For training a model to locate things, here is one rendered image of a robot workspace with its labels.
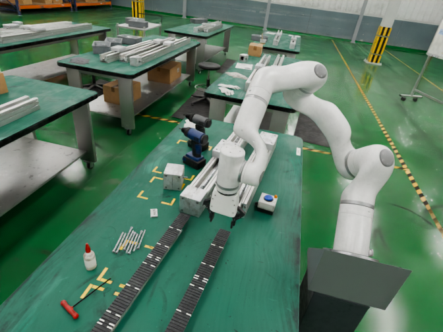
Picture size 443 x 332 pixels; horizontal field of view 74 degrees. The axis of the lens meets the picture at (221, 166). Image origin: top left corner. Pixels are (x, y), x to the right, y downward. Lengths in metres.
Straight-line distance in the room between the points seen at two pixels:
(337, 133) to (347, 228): 0.35
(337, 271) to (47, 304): 0.95
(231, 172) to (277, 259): 0.46
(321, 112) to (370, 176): 0.29
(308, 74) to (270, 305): 0.81
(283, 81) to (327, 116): 0.22
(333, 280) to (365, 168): 0.41
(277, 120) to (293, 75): 1.89
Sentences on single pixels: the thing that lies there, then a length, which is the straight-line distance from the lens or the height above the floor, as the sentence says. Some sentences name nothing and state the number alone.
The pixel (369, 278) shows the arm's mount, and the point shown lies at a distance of 1.16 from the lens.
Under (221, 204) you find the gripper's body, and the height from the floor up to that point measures 1.02.
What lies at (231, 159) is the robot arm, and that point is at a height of 1.22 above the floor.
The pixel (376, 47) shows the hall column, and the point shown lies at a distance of 11.20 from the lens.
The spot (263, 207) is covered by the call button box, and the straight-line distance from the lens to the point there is 1.42.
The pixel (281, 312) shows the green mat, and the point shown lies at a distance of 1.12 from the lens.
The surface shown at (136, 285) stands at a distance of 1.09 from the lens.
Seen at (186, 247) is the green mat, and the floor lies 0.78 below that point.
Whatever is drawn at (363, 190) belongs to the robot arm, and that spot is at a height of 1.11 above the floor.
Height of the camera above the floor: 1.69
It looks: 32 degrees down
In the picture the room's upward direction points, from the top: 7 degrees clockwise
